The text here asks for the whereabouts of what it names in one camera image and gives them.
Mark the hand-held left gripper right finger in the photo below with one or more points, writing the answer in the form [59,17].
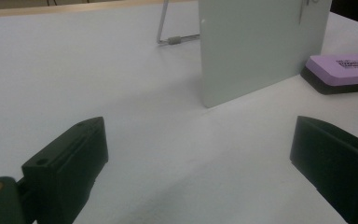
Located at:
[335,161]

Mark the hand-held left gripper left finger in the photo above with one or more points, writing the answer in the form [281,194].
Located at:
[65,165]

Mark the purple whiteboard eraser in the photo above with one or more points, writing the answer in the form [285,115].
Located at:
[341,70]

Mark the pale green whiteboard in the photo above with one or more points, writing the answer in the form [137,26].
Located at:
[254,49]

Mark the metal whiteboard stand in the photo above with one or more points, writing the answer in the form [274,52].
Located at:
[163,21]

